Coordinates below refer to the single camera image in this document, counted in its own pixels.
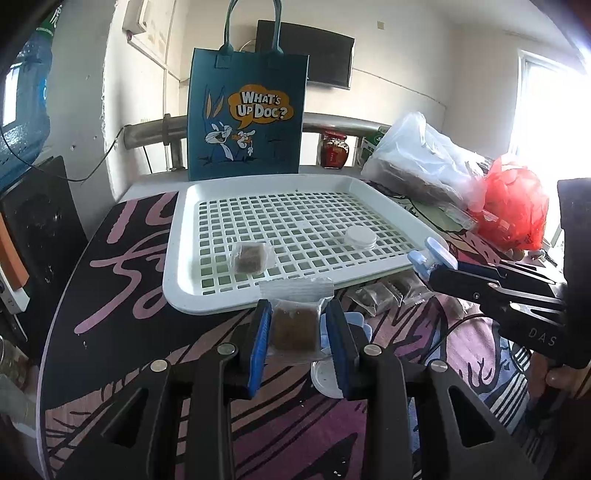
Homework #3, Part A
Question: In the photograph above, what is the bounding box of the small clear zip bag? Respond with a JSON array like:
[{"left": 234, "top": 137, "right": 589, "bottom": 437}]
[{"left": 443, "top": 203, "right": 499, "bottom": 232}]

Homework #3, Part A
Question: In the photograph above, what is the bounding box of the blue water jug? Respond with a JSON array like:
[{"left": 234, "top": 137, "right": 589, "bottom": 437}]
[{"left": 0, "top": 4, "right": 51, "bottom": 190}]

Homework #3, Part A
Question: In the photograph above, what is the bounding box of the white perforated plastic tray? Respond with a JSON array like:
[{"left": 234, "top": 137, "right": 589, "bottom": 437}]
[{"left": 163, "top": 173, "right": 451, "bottom": 315}]

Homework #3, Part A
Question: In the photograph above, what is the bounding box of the blue cartoon tote bag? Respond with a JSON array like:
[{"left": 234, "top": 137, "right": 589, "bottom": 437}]
[{"left": 187, "top": 0, "right": 309, "bottom": 182}]

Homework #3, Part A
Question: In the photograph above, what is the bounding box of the black wall television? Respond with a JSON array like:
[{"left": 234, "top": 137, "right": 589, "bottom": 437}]
[{"left": 255, "top": 19, "right": 355, "bottom": 90}]

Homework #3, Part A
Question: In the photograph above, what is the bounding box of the red sauce jar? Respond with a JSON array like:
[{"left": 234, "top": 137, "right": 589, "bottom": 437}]
[{"left": 318, "top": 130, "right": 350, "bottom": 168}]

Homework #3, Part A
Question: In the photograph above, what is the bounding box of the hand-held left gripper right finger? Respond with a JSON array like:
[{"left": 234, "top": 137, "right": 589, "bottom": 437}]
[{"left": 323, "top": 299, "right": 541, "bottom": 480}]

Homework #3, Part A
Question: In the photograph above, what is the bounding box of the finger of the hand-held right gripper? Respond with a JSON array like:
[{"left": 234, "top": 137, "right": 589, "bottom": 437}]
[
  {"left": 407, "top": 250, "right": 566, "bottom": 324},
  {"left": 422, "top": 237, "right": 558, "bottom": 289}
]

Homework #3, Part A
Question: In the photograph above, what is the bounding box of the green and white carton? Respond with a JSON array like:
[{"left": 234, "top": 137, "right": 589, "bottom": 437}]
[{"left": 358, "top": 128, "right": 391, "bottom": 167}]

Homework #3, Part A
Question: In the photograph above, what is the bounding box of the grey metal pipe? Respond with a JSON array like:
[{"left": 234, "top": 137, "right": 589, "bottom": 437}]
[{"left": 124, "top": 112, "right": 391, "bottom": 174}]

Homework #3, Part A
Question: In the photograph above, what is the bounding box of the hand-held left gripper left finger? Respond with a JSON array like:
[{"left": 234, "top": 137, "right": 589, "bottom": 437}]
[{"left": 55, "top": 299, "right": 273, "bottom": 480}]

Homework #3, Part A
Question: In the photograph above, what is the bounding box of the clear plastic bag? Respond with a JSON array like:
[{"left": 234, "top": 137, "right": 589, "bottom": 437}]
[{"left": 360, "top": 111, "right": 488, "bottom": 213}]

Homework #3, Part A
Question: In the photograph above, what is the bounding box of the person's right hand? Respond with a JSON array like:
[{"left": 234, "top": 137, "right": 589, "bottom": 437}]
[{"left": 531, "top": 354, "right": 577, "bottom": 407}]

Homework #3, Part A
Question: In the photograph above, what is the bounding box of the black cable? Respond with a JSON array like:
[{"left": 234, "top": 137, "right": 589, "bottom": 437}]
[{"left": 0, "top": 124, "right": 126, "bottom": 183}]

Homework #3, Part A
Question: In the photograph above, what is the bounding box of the window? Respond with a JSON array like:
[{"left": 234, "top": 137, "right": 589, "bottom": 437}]
[{"left": 517, "top": 46, "right": 591, "bottom": 185}]

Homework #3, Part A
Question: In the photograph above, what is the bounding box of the white round plastic lid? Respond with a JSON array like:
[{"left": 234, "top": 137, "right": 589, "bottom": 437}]
[{"left": 310, "top": 359, "right": 345, "bottom": 398}]

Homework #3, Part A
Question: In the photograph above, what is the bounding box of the red plastic bag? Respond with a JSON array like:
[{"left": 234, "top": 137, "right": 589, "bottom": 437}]
[{"left": 471, "top": 154, "right": 550, "bottom": 250}]

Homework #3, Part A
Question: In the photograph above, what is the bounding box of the brown snack packet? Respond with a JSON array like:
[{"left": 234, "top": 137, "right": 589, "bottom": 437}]
[
  {"left": 259, "top": 278, "right": 335, "bottom": 365},
  {"left": 229, "top": 241, "right": 275, "bottom": 278},
  {"left": 351, "top": 281, "right": 402, "bottom": 317},
  {"left": 399, "top": 272, "right": 437, "bottom": 305}
]

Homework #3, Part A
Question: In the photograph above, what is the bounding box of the white wall switch box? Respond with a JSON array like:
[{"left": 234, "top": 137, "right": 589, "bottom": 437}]
[{"left": 124, "top": 0, "right": 149, "bottom": 33}]

